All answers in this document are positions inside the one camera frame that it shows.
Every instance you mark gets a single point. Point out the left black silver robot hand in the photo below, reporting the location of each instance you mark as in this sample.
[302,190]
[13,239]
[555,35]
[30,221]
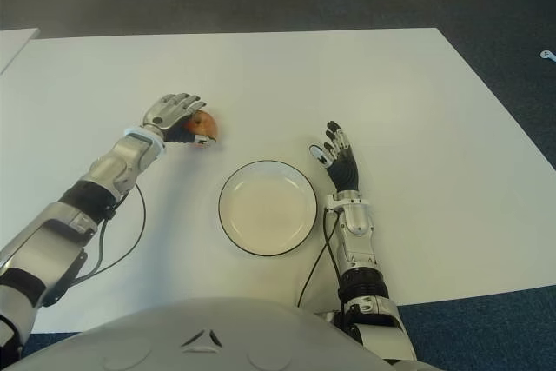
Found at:
[167,112]

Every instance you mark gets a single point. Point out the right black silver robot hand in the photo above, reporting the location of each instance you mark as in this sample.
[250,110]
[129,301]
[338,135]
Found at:
[345,169]

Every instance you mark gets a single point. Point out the red yellow apple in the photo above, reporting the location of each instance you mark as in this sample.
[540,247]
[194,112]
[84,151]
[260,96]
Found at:
[207,125]

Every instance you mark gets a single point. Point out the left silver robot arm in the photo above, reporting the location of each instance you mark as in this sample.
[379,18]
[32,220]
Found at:
[117,162]

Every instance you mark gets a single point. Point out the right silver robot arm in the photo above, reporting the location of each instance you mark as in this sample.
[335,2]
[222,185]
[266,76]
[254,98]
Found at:
[358,223]

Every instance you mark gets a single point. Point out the white plate with black rim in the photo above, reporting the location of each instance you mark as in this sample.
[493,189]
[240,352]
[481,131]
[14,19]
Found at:
[267,208]

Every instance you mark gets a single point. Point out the grey robot torso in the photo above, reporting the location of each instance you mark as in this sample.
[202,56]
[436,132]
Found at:
[208,336]

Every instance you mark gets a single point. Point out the small white floor object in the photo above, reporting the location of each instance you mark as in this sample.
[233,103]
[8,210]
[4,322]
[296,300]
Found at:
[548,55]

